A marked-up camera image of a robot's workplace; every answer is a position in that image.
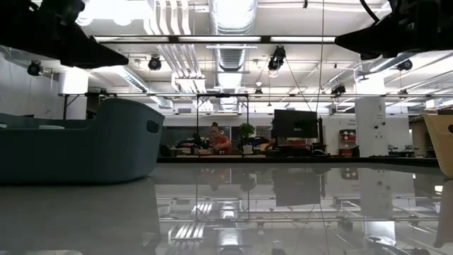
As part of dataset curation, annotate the teal plastic bin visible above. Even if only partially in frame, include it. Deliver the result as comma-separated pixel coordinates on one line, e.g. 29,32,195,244
0,98,166,185

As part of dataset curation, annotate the yellow plastic bin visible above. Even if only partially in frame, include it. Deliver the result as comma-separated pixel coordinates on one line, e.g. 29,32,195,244
422,112,453,178

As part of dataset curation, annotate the person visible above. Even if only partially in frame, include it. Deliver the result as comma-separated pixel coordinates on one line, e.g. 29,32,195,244
208,122,234,155

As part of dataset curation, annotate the black table frame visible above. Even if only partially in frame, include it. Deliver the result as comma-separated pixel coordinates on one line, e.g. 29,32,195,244
156,155,440,168

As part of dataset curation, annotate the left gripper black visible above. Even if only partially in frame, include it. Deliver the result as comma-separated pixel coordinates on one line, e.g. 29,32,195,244
0,0,130,69

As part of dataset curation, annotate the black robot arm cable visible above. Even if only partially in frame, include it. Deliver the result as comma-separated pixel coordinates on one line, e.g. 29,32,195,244
359,0,382,23

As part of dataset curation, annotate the white square building column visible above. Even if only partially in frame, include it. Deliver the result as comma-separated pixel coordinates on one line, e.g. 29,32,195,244
355,76,389,158

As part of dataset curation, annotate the black computer monitor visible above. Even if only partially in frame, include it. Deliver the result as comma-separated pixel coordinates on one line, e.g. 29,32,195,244
271,108,319,140

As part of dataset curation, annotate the silver round ventilation duct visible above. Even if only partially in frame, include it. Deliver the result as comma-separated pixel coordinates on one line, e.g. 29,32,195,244
208,0,258,111

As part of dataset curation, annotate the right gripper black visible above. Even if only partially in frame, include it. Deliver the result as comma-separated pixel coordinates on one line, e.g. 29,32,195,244
334,0,453,61

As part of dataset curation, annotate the shelf with red boxes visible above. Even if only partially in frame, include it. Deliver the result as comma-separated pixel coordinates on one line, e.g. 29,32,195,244
338,128,357,157

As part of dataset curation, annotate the potted green plant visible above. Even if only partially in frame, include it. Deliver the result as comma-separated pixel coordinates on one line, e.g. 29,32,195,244
237,122,256,155

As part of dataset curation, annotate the overhead rail with light strip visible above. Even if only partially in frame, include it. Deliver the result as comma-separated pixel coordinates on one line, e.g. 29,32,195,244
93,34,337,45

